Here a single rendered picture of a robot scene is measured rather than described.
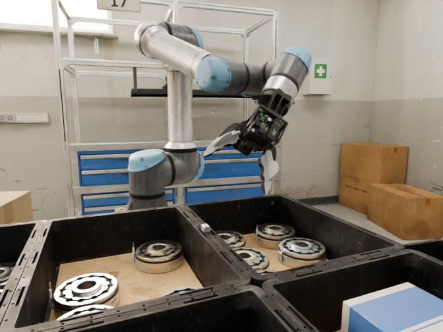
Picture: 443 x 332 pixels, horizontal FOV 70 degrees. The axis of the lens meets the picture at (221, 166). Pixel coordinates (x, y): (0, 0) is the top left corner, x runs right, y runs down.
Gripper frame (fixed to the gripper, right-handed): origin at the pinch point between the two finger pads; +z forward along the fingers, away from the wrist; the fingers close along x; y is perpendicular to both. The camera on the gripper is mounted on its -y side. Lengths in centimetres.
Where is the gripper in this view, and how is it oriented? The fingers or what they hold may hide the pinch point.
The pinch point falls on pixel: (233, 177)
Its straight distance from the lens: 64.7
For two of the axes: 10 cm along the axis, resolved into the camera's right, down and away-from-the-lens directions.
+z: -4.5, 8.1, -3.8
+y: 3.0, -2.6, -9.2
